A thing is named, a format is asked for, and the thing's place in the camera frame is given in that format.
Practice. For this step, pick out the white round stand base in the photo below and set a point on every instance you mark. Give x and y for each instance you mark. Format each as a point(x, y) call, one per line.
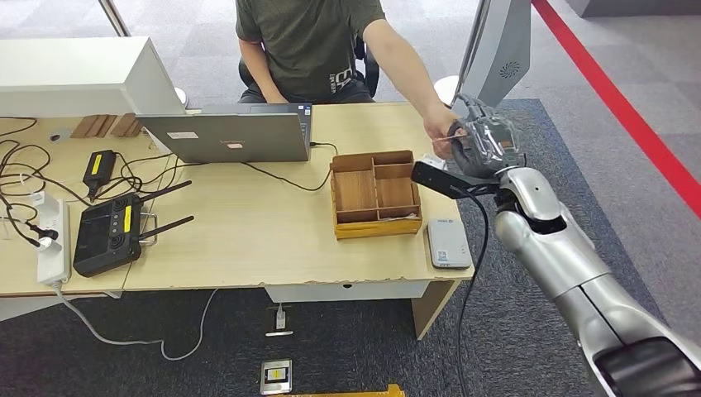
point(181, 97)
point(444, 90)

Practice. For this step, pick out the grey raised platform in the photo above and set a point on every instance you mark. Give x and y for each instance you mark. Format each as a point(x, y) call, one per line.
point(635, 6)

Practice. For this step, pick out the white ID card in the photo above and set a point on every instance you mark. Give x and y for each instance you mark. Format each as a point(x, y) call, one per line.
point(442, 139)

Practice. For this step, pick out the white plug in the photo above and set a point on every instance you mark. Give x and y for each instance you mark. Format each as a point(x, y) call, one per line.
point(49, 245)

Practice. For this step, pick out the metal pole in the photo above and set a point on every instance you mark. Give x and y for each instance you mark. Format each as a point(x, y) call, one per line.
point(115, 17)

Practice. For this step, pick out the red floor tape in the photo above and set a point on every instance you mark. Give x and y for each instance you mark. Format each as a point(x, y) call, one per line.
point(624, 109)

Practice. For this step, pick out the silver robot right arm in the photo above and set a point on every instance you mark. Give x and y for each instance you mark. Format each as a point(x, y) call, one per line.
point(575, 263)

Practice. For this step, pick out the white boxy cabinet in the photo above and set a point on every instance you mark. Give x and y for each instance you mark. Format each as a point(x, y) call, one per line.
point(65, 74)

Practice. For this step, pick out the wooden organizer tray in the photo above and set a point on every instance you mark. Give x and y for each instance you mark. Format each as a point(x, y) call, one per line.
point(353, 192)

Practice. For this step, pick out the floor socket with plug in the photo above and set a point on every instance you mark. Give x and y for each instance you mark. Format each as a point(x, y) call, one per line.
point(279, 322)

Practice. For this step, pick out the person's left forearm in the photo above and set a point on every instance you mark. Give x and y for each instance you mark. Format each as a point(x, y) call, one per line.
point(402, 66)

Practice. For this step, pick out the wooden slat block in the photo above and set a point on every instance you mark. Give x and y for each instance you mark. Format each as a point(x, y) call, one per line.
point(92, 126)
point(127, 125)

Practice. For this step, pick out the black power adapter yellow label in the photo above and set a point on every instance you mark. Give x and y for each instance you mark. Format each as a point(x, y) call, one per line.
point(99, 167)

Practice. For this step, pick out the dark grey carpet mat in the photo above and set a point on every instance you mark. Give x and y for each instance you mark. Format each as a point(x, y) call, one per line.
point(520, 356)

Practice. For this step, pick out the silver floor outlet box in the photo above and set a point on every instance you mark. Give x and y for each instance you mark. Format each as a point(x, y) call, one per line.
point(276, 377)

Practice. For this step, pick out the black plug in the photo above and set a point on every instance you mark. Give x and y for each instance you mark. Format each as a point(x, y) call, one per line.
point(45, 234)

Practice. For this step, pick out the white pink card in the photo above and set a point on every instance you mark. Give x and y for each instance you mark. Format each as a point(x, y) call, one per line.
point(401, 217)

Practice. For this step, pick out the person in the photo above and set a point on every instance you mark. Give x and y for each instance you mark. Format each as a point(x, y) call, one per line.
point(306, 38)

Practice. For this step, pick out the white card reader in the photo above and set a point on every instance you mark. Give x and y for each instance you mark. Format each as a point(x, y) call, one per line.
point(449, 244)

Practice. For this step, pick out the person's left hand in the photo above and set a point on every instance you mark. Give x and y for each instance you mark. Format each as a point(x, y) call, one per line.
point(438, 123)

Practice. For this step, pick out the person's right forearm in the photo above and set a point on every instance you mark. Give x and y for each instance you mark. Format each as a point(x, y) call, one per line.
point(260, 71)

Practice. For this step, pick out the grey kiosk stand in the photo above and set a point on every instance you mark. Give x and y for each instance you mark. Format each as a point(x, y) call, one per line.
point(498, 44)

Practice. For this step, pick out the white power strip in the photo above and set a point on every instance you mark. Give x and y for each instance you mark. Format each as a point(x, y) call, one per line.
point(53, 260)

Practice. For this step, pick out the black office chair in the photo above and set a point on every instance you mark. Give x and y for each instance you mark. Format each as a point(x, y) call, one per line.
point(371, 66)

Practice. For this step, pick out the black camera bracket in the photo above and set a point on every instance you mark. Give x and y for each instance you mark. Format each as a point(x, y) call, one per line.
point(443, 181)

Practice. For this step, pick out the black remote controller with antennas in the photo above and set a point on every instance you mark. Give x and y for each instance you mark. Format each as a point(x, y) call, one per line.
point(104, 238)

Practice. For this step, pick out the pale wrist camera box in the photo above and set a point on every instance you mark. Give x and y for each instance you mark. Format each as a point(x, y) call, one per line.
point(432, 162)

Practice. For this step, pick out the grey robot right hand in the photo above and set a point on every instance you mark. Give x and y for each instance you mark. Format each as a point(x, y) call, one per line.
point(487, 142)

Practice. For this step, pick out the light wood desk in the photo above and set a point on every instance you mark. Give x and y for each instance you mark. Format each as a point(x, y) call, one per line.
point(16, 271)
point(246, 235)

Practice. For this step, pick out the yellow flat object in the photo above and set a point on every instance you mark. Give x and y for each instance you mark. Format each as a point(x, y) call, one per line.
point(356, 394)

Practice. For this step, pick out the grey laptop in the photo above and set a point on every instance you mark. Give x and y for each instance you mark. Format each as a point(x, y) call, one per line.
point(224, 137)

